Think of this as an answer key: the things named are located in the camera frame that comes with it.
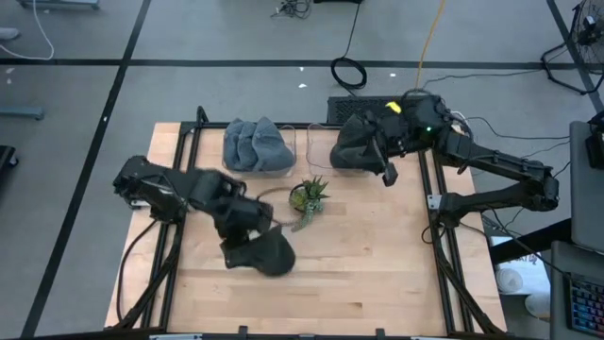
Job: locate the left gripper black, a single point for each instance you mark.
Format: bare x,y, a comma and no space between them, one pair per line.
240,217

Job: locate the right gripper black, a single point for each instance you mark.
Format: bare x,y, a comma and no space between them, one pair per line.
396,134

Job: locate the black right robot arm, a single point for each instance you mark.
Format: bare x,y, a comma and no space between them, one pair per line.
500,165

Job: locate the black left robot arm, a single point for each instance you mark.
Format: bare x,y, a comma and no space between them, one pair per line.
156,184

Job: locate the black perforated computer case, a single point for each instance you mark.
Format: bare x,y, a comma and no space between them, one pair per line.
349,108

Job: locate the clear plastic bin with sticker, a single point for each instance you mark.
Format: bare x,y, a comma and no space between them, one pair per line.
318,141

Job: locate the potted succulent plant black pot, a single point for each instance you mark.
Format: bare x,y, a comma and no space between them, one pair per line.
307,198

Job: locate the white round object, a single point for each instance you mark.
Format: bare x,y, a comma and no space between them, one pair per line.
509,281
538,304

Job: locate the grey desk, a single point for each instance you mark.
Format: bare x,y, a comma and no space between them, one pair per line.
587,198
561,283

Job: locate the black desk device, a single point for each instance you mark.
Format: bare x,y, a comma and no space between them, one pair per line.
595,141

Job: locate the black furniture base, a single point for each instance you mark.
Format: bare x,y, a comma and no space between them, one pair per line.
7,158

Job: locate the grey furniture foot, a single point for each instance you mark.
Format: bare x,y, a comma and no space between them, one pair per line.
59,4
21,112

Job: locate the black floor fan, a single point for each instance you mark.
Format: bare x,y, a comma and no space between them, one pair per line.
590,33

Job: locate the backlit rainbow keyboard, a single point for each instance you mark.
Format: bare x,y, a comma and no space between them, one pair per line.
587,307

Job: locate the person's shoe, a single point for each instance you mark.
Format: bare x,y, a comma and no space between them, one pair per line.
7,33

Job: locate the silver mounting bracket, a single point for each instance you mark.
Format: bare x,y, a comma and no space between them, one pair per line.
434,202

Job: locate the black metal table frame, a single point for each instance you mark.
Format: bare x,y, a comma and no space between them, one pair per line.
212,125

